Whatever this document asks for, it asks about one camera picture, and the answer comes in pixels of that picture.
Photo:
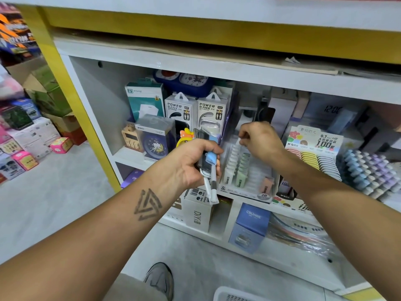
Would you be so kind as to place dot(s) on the person's right hand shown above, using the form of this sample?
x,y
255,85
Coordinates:
x,y
263,141

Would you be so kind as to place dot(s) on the person's left hand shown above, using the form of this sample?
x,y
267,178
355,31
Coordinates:
x,y
188,163

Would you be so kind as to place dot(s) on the bundle of blue dark packets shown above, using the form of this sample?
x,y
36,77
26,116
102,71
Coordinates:
x,y
211,169

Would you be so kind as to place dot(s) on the white shelf with yellow trim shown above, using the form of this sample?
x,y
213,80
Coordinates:
x,y
207,59

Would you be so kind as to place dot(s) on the white plastic basket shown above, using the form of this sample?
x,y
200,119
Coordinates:
x,y
238,294

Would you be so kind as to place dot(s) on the person's left forearm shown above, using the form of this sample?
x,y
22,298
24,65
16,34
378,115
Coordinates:
x,y
81,241

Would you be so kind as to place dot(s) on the person's right forearm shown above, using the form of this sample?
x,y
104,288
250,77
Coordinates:
x,y
351,228

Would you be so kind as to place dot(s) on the yellow alarm clock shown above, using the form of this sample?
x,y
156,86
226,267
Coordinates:
x,y
185,136

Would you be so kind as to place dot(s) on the tape dispenser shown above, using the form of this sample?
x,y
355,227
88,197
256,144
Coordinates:
x,y
245,119

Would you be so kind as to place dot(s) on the white tall box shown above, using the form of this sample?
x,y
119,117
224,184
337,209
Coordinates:
x,y
282,109

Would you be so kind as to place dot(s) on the clear plastic tray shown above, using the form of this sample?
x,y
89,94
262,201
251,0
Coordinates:
x,y
241,172

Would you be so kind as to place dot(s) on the clear boxed dark clock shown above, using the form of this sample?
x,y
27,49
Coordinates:
x,y
155,139

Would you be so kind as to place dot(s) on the white refill display box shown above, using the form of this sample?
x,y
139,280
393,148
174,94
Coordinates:
x,y
313,141

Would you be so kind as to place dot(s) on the large white cardboard box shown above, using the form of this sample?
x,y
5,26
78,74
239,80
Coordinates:
x,y
194,213

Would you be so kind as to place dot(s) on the purple box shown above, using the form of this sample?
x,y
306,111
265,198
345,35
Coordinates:
x,y
131,178

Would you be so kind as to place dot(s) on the small tan alarm clock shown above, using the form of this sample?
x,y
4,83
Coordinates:
x,y
131,138

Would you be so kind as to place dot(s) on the grey digital clock box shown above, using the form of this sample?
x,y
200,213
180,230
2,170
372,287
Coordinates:
x,y
329,111

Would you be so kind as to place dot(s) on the teal white box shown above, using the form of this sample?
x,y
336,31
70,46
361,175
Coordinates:
x,y
145,100

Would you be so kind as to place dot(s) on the flat cardboard sheets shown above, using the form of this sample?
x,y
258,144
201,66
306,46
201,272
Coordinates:
x,y
282,62

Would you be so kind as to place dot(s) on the blue small carton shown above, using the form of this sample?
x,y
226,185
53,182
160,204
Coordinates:
x,y
249,227

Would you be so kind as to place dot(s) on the stack of wrapped discs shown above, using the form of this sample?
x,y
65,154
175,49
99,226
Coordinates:
x,y
301,235

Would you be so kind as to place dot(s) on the grey sneaker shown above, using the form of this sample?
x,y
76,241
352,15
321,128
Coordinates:
x,y
160,279

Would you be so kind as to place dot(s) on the pastel sticky notes pack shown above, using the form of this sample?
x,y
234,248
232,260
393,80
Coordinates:
x,y
387,116

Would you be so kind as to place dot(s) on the assorted small colourful boxes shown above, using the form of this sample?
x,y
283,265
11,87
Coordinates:
x,y
31,128

